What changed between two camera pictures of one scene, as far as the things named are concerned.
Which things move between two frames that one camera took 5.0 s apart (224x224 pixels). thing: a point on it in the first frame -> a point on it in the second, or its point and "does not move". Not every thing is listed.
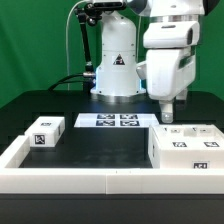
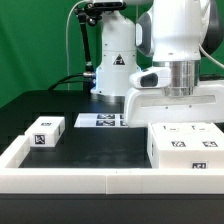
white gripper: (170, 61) -> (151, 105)
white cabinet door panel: (203, 136) does not move
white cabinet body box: (185, 146) does not move
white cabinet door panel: (169, 136) does not move
